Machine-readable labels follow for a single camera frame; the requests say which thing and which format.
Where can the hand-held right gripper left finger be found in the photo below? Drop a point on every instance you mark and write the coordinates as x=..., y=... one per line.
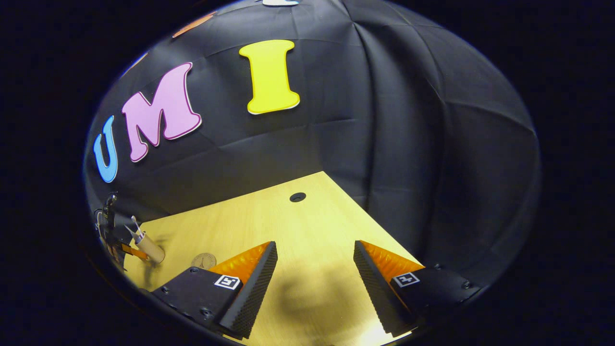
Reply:
x=257, y=288

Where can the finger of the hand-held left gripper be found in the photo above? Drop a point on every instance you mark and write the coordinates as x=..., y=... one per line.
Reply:
x=132, y=251

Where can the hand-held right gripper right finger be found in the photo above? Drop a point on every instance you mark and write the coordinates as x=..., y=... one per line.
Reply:
x=372, y=283

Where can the pale pink toothbrush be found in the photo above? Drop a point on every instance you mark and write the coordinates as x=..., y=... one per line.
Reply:
x=136, y=226

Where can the round wooden coaster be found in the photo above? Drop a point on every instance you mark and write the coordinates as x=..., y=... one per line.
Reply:
x=202, y=260

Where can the wooden desktop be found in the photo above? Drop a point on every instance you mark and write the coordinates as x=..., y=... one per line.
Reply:
x=298, y=226

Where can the black backdrop cloth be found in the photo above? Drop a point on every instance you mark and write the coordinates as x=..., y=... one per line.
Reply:
x=408, y=120

